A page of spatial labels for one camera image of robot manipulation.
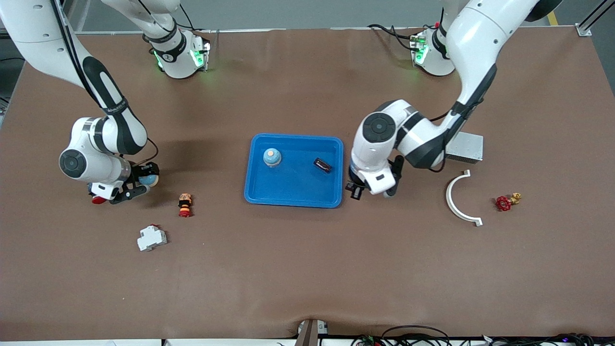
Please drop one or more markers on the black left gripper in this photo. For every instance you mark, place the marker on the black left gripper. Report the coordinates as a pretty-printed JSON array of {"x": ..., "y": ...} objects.
[{"x": 354, "y": 189}]

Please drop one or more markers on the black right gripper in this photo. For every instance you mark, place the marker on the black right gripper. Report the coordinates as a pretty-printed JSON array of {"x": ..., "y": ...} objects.
[{"x": 140, "y": 171}]

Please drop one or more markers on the blue round bell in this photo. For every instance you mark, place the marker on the blue round bell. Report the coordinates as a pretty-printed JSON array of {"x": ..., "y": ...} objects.
[
  {"x": 148, "y": 180},
  {"x": 272, "y": 157}
]

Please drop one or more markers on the dark brown electrolytic capacitor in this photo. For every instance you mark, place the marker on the dark brown electrolytic capacitor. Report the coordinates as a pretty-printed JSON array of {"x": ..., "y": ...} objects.
[{"x": 322, "y": 165}]

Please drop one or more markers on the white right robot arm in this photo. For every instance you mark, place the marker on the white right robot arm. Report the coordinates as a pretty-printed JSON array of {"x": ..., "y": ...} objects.
[{"x": 29, "y": 29}]

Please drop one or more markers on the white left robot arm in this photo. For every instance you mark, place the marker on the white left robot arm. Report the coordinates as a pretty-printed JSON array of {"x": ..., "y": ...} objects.
[{"x": 480, "y": 38}]

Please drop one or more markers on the blue plastic tray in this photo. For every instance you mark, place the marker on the blue plastic tray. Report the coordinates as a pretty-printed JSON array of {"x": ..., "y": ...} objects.
[{"x": 293, "y": 185}]

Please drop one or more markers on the orange and red push button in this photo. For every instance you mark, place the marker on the orange and red push button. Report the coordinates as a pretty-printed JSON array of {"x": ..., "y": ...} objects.
[{"x": 185, "y": 205}]

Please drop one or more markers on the red mushroom button black body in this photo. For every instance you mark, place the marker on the red mushroom button black body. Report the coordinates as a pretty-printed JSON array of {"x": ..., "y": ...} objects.
[{"x": 98, "y": 200}]

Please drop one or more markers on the white circuit breaker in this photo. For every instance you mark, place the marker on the white circuit breaker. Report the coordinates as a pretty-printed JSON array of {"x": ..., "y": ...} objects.
[{"x": 151, "y": 238}]

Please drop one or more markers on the brown table cover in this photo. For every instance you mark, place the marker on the brown table cover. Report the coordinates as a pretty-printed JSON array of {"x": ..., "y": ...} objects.
[{"x": 307, "y": 269}]

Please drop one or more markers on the grey metal box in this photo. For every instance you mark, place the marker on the grey metal box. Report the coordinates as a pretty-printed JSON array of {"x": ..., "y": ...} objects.
[{"x": 468, "y": 148}]

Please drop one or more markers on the red handwheel brass valve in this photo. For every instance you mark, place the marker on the red handwheel brass valve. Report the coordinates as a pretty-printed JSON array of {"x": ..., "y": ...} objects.
[{"x": 503, "y": 203}]

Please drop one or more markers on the white curved plastic bracket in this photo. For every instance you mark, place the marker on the white curved plastic bracket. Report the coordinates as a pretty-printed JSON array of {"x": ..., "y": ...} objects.
[{"x": 448, "y": 197}]

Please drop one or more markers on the aluminium frame with bracket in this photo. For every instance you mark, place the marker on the aluminium frame with bracket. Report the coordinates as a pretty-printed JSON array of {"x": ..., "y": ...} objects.
[{"x": 584, "y": 30}]

